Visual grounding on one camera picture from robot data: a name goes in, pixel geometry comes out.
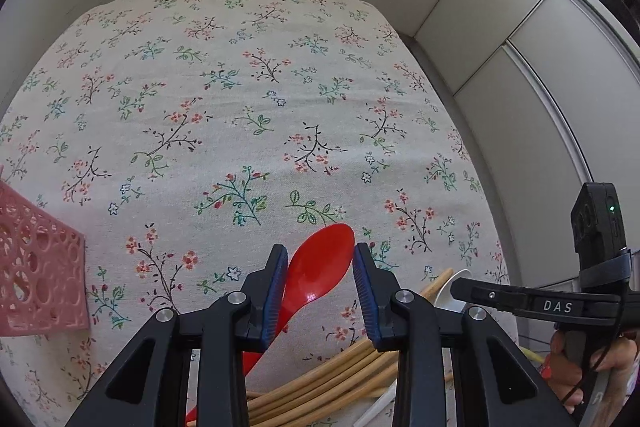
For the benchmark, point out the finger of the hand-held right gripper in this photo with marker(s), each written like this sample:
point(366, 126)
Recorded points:
point(475, 294)

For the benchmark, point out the white plastic spoon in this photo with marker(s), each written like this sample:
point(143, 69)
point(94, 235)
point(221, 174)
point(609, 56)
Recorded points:
point(445, 299)

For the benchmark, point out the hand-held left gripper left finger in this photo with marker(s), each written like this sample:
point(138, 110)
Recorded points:
point(275, 292)

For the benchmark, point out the bunch of wooden chopsticks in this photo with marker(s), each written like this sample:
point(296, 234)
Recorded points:
point(320, 372)

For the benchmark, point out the floral tablecloth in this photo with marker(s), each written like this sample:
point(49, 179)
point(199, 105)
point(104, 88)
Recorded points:
point(225, 107)

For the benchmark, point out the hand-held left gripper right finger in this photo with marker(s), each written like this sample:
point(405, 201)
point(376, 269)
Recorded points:
point(365, 292)

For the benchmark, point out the person's right hand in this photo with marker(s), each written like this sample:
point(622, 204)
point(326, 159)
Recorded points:
point(562, 382)

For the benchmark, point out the red plastic spoon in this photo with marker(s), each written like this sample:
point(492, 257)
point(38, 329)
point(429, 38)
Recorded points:
point(320, 262)

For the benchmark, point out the pink perforated plastic basket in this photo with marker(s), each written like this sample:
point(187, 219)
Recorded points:
point(40, 267)

